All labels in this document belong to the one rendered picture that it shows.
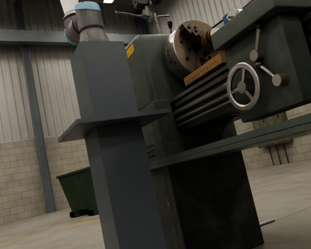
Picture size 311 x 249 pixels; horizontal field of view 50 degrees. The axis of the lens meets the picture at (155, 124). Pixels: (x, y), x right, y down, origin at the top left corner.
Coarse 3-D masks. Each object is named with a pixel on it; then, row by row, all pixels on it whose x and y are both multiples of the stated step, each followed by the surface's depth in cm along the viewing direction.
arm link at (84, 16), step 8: (80, 8) 152; (88, 8) 151; (96, 8) 154; (80, 16) 152; (88, 16) 151; (96, 16) 152; (72, 24) 160; (80, 24) 152; (88, 24) 151; (96, 24) 151
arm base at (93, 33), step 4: (84, 28) 151; (88, 28) 150; (92, 28) 150; (96, 28) 151; (100, 28) 152; (80, 32) 153; (84, 32) 151; (88, 32) 150; (92, 32) 150; (96, 32) 150; (100, 32) 151; (104, 32) 154; (80, 36) 153; (84, 36) 150; (88, 36) 149; (92, 36) 149; (96, 36) 149; (100, 36) 150; (104, 36) 151; (80, 40) 151; (84, 40) 149; (88, 40) 148; (92, 40) 148; (96, 40) 148; (100, 40) 149; (104, 40) 150; (108, 40) 152
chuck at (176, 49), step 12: (192, 24) 177; (204, 24) 180; (180, 36) 172; (168, 48) 174; (180, 48) 170; (192, 48) 173; (168, 60) 176; (180, 60) 169; (192, 60) 172; (180, 72) 174; (192, 72) 170
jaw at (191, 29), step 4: (188, 24) 171; (180, 28) 173; (184, 28) 170; (188, 28) 170; (192, 28) 171; (196, 28) 170; (184, 32) 172; (188, 32) 170; (192, 32) 169; (196, 32) 169; (200, 32) 168; (204, 32) 169; (188, 36) 172; (192, 36) 171; (196, 36) 169; (200, 36) 167; (192, 40) 173; (196, 40) 171; (200, 40) 169
